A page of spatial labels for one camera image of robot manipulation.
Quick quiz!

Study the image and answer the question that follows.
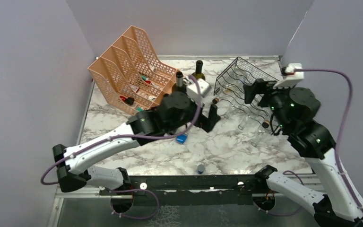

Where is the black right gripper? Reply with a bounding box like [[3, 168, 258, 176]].
[[244, 78, 296, 132]]

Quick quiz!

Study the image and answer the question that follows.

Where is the green wine bottle silver neck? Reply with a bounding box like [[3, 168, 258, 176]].
[[172, 71, 187, 94]]

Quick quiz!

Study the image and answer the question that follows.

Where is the red and black marker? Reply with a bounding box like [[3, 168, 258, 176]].
[[120, 96, 135, 106]]

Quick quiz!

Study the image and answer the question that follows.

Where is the green bottle cream label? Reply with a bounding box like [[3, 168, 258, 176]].
[[192, 60, 206, 80]]

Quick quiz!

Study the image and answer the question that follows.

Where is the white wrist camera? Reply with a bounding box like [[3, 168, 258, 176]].
[[186, 78, 212, 99], [273, 63, 304, 89]]

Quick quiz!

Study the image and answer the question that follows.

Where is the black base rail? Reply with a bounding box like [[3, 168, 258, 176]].
[[99, 175, 269, 206]]

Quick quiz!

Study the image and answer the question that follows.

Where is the black wire wine rack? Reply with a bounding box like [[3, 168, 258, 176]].
[[214, 57, 279, 122]]

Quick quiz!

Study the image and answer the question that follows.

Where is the clear empty glass bottle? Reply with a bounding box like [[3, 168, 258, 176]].
[[238, 113, 270, 130]]

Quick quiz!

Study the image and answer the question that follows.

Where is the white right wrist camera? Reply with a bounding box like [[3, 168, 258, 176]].
[[273, 63, 304, 89]]

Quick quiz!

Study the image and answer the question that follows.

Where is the small blue grey cap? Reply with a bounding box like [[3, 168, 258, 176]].
[[197, 164, 206, 174]]

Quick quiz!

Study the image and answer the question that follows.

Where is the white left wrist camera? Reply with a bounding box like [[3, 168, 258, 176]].
[[186, 78, 212, 99]]

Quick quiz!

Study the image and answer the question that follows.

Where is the blue square object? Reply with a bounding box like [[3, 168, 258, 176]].
[[175, 133, 188, 144]]

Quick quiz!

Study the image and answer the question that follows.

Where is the peach plastic file organizer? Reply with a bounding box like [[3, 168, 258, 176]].
[[88, 26, 178, 115]]

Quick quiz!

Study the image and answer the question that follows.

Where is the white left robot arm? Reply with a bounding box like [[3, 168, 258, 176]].
[[51, 79, 220, 194]]

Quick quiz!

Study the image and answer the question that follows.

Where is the clear bottle with cork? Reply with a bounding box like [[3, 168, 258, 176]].
[[214, 69, 248, 100]]

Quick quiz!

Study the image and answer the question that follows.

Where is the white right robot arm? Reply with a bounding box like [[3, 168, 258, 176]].
[[254, 85, 363, 227]]

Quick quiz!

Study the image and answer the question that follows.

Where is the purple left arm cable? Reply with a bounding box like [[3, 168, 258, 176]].
[[40, 75, 203, 186]]

